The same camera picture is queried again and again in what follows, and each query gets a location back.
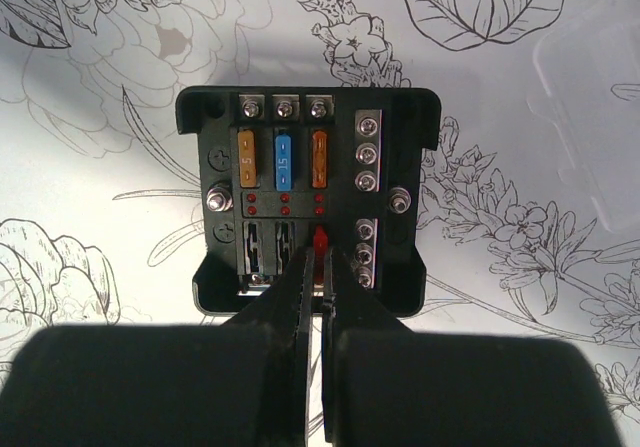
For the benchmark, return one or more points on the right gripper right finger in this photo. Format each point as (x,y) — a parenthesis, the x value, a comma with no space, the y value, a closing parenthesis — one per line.
(387,385)

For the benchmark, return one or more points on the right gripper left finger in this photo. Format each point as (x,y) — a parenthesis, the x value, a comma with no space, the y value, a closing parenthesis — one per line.
(241,383)

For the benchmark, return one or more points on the red blade fuse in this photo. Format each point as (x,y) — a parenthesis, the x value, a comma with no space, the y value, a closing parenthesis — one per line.
(320,247)

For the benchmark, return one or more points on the black fuse box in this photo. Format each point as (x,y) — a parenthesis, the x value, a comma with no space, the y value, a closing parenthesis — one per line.
(276,161)

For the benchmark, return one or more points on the clear plastic fuse box cover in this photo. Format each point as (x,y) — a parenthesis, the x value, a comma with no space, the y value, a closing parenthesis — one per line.
(589,74)

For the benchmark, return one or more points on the floral patterned table mat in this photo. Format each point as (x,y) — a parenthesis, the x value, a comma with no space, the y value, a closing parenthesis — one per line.
(101,221)

